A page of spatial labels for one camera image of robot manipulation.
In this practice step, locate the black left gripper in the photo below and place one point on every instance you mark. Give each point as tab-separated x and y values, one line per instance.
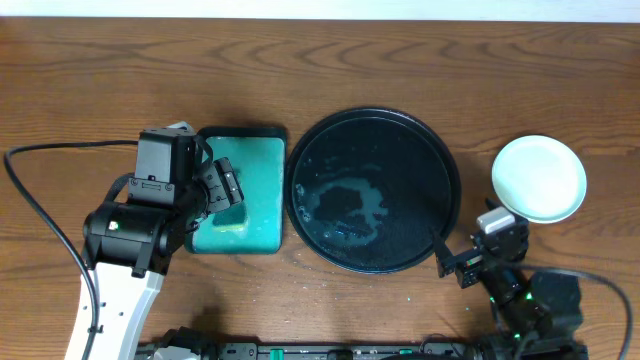
223	185

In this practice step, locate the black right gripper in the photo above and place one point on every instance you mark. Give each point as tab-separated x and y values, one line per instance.
464	267

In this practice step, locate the mint green plate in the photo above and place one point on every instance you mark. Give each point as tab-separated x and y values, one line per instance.
539	178

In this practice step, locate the green yellow scrub sponge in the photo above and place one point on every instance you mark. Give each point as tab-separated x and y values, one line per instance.
234	218

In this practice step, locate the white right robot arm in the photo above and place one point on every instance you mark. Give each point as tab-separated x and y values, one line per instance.
540	313

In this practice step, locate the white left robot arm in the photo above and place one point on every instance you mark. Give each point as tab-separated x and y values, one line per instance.
129	242

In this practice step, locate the black rectangular soapy water tray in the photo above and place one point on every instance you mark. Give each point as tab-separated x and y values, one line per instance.
257	155

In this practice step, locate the round black serving tray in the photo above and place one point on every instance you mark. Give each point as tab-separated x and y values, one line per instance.
372	189

